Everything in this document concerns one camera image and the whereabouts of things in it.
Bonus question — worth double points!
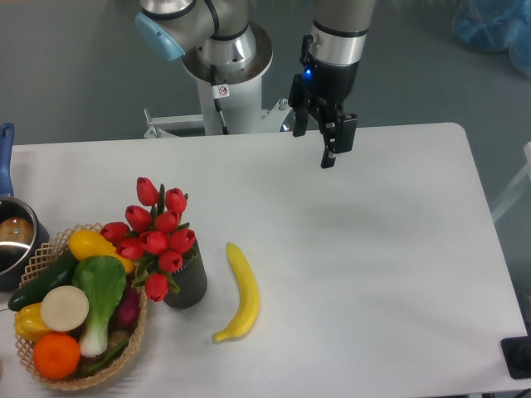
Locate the green bok choy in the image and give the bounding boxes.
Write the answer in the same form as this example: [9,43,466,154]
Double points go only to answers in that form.
[72,255,126,357]

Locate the blue saucepan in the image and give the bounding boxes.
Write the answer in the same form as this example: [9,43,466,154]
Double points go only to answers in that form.
[1,123,50,292]

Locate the green chili pepper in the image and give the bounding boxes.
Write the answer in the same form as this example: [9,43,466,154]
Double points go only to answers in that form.
[77,340,129,378]

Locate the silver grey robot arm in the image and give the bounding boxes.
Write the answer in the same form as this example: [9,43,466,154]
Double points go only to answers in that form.
[135,1,375,168]

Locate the white frame at right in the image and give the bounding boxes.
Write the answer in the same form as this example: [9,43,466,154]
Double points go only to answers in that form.
[490,143,530,223]

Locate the yellow bell pepper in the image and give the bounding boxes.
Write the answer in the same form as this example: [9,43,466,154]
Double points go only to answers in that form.
[15,303,52,342]

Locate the yellow squash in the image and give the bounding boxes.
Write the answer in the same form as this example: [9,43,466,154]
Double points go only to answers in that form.
[68,229,134,274]

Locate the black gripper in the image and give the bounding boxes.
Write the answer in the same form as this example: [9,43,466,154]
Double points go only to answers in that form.
[288,60,359,168]

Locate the dark grey ribbed vase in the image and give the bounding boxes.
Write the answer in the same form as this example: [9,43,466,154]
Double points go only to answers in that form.
[163,241,207,309]

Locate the woven wicker basket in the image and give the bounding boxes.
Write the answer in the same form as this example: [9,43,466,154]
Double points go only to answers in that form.
[15,223,148,391]

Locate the black device at table edge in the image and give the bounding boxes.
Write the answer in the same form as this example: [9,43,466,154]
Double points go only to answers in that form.
[500,336,530,380]

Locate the red tulip bouquet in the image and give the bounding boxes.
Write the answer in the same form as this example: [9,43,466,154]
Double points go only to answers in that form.
[100,177,197,302]

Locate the yellow banana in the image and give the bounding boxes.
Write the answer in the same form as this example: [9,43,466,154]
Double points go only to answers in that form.
[212,242,261,343]

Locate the purple eggplant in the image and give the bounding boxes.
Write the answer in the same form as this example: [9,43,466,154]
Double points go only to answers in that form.
[114,284,140,327]

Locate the orange fruit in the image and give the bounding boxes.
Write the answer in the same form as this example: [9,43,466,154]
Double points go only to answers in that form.
[32,332,80,380]

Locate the blue plastic bag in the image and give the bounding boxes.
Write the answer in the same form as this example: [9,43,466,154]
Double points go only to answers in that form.
[452,1,530,77]

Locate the green cucumber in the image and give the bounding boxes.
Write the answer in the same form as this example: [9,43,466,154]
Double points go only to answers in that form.
[7,250,79,312]

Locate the white round radish slice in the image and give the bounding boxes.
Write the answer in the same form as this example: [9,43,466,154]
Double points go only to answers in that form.
[41,285,89,332]

